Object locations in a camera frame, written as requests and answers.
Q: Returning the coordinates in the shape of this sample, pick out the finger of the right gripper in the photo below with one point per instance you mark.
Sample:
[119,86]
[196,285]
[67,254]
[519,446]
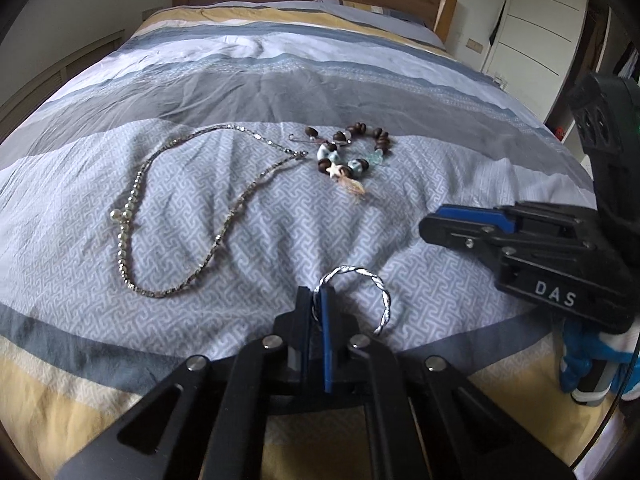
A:
[465,235]
[488,216]

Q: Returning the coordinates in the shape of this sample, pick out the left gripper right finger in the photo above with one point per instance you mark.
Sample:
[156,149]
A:
[425,420]

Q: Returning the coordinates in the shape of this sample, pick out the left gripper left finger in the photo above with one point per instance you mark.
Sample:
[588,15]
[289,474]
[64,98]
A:
[207,419]

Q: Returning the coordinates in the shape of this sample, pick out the blue gloved right hand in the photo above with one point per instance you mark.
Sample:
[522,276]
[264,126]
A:
[596,363]

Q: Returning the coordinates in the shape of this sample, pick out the white wardrobe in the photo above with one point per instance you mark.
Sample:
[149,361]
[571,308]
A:
[534,47]

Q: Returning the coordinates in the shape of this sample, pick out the grey pillow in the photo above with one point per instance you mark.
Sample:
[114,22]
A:
[396,22]

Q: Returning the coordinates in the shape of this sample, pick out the striped duvet cover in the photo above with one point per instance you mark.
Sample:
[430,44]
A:
[172,198]

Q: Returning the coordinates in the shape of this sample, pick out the radiator cover panel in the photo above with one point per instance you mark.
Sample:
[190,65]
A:
[26,100]

